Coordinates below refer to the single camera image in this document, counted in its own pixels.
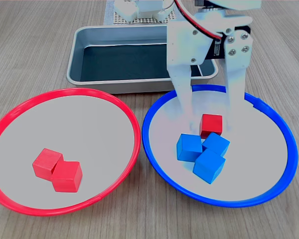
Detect red wooden cube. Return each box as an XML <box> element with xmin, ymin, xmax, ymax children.
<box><xmin>32</xmin><ymin>148</ymin><xmax>64</xmax><ymax>180</ymax></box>
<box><xmin>199</xmin><ymin>114</ymin><xmax>223</xmax><ymax>139</ymax></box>
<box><xmin>51</xmin><ymin>160</ymin><xmax>83</xmax><ymax>193</ymax></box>

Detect blue-rimmed white plate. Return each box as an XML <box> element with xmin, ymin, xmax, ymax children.
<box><xmin>141</xmin><ymin>84</ymin><xmax>299</xmax><ymax>208</ymax></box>

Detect steel tray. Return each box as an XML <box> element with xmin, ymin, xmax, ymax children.
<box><xmin>66</xmin><ymin>24</ymin><xmax>219</xmax><ymax>95</ymax></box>

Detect red-rimmed white plate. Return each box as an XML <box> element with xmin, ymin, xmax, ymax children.
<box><xmin>0</xmin><ymin>87</ymin><xmax>142</xmax><ymax>217</ymax></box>

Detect red and black cable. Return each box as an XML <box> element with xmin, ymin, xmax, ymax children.
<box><xmin>173</xmin><ymin>0</ymin><xmax>224</xmax><ymax>40</ymax></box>

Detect pale perforated base plate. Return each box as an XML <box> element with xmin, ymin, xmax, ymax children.
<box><xmin>113</xmin><ymin>9</ymin><xmax>177</xmax><ymax>25</ymax></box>

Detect black tray mat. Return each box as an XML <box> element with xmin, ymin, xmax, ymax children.
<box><xmin>79</xmin><ymin>43</ymin><xmax>203</xmax><ymax>82</ymax></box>

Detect blue wooden cube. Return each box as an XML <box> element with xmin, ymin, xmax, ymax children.
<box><xmin>201</xmin><ymin>132</ymin><xmax>231</xmax><ymax>157</ymax></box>
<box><xmin>176</xmin><ymin>133</ymin><xmax>203</xmax><ymax>162</ymax></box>
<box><xmin>192</xmin><ymin>148</ymin><xmax>226</xmax><ymax>185</ymax></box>

